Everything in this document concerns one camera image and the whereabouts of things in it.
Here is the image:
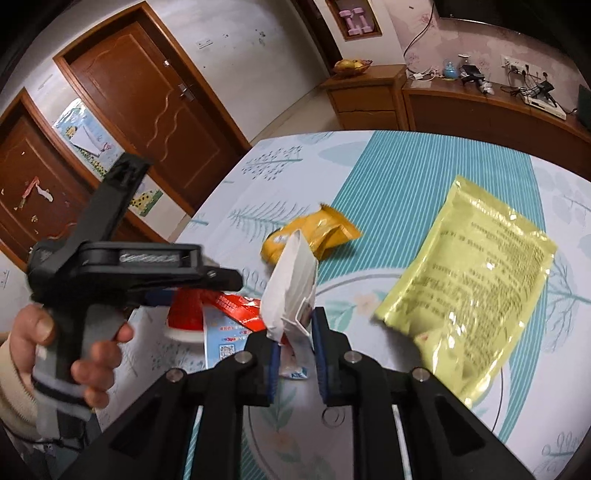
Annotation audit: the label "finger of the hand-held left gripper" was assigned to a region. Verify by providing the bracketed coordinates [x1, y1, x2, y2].
[69, 154, 154, 245]
[141, 264, 245, 308]

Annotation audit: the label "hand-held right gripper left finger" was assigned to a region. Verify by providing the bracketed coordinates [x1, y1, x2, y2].
[60, 331, 282, 480]

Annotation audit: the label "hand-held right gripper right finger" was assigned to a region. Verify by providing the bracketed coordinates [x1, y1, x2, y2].
[311, 307, 532, 480]

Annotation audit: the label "red white wrapper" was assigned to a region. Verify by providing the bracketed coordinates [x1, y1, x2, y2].
[165, 290, 269, 344]

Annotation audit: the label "white paper packet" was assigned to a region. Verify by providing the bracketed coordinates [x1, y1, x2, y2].
[259, 229, 319, 380]

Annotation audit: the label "person's left forearm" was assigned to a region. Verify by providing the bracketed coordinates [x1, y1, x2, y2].
[0, 337, 40, 440]

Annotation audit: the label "person's left hand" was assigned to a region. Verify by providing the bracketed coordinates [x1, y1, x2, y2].
[8, 305, 136, 408]

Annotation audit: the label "blue white leaflet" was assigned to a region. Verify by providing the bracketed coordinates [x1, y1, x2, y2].
[202, 307, 280, 371]

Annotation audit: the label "brown door with stickers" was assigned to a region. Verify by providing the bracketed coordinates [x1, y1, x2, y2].
[0, 89, 172, 274]

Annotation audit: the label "brown wooden door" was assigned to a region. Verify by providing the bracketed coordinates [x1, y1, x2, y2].
[54, 0, 253, 219]

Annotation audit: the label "orange snack packet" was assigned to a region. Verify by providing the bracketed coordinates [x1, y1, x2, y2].
[260, 203, 365, 267]

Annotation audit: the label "yellow foil pouch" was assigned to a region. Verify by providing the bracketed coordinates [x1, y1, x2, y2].
[374, 174, 558, 409]

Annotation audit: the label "leaf print tablecloth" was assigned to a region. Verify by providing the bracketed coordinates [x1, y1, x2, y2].
[104, 130, 591, 480]

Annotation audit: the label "small wooden cabinet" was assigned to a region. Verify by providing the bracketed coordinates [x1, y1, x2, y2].
[320, 65, 410, 133]

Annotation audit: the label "fruit basket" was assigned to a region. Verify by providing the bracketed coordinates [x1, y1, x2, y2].
[332, 58, 373, 77]

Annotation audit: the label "pink dumbbells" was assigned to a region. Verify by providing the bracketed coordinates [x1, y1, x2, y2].
[338, 8, 373, 36]

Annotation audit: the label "long wooden console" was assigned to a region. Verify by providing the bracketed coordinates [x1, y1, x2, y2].
[401, 75, 591, 160]

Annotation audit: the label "white power strip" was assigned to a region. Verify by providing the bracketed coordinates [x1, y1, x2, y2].
[521, 89, 567, 121]

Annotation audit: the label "wall poster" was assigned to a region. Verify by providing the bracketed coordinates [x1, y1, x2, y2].
[52, 98, 165, 219]

